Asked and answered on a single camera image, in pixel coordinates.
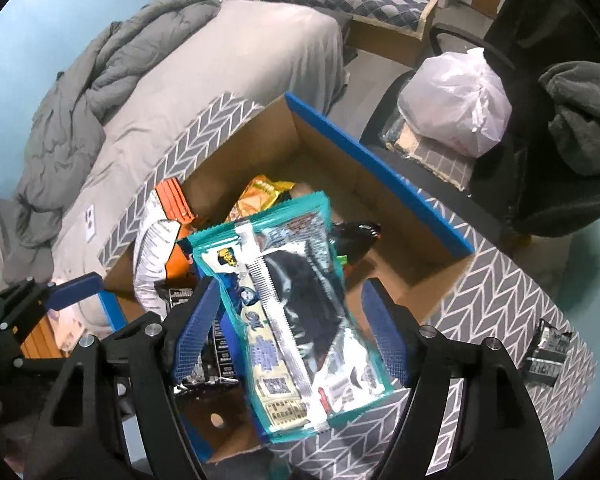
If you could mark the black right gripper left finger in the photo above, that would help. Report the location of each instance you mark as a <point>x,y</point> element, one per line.
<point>111,413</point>

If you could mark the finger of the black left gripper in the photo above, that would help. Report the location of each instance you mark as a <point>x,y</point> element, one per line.
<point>50,294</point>

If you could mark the large orange chips bag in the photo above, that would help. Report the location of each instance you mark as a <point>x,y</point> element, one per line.
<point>158,262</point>

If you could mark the teal seaweed snack packet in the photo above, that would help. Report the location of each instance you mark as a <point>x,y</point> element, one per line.
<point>308,366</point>

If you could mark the long yellow snack packet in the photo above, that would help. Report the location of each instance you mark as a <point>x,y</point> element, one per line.
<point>260,194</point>

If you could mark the red-orange chips bag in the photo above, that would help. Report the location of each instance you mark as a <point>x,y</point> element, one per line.
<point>353,240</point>

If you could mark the large black snack packet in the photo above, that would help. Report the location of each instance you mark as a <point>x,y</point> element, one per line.
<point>546,355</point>

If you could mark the grey quilt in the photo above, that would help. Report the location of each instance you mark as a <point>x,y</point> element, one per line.
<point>67,131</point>

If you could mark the black office chair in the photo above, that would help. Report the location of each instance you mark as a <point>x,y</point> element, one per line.
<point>455,169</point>

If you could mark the blue cardboard box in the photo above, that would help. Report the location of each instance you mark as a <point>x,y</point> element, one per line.
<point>419,257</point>

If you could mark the bed with grey sheet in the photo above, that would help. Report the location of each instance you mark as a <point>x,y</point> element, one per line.
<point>252,49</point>

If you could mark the white plastic bag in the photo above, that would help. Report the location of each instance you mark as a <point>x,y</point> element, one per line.
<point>458,100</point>

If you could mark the dark grey hanging clothes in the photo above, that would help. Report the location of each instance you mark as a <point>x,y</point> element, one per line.
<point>558,43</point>

